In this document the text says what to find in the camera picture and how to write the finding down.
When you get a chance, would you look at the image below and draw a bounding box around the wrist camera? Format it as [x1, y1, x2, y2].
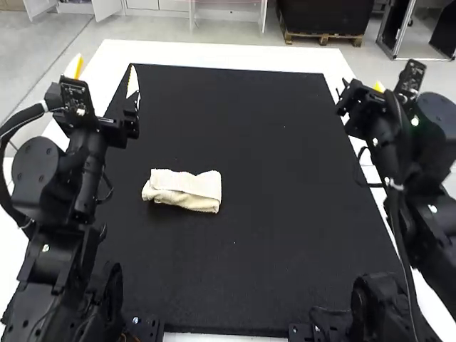
[397, 59, 428, 104]
[44, 74, 96, 119]

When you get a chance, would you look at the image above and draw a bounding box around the wooden pallet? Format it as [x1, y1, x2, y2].
[279, 10, 365, 47]

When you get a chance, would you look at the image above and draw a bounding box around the white cupboard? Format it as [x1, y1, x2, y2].
[23, 0, 124, 23]

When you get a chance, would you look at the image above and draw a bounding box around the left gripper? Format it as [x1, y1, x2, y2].
[53, 53, 142, 149]

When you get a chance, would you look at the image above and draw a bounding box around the black panel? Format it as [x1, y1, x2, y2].
[428, 0, 456, 60]

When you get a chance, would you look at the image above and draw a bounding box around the black metal-framed case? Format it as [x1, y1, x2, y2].
[375, 0, 418, 61]

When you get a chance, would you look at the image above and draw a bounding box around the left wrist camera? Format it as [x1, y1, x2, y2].
[44, 74, 96, 119]

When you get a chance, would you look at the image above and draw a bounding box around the pale towel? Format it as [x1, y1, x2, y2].
[141, 168, 222, 215]

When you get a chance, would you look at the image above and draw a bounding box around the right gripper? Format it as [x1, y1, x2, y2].
[336, 78, 390, 143]

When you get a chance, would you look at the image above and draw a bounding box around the black cable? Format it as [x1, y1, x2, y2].
[0, 102, 49, 236]
[386, 185, 423, 323]

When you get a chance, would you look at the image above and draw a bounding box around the black mat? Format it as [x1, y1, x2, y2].
[0, 63, 405, 338]

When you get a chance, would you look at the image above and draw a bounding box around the white shelf frame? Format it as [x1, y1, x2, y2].
[123, 0, 269, 33]

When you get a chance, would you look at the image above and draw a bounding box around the black stack of mats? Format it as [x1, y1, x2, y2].
[276, 0, 375, 35]

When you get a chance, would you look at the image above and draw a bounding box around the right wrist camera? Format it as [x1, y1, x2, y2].
[397, 59, 428, 104]

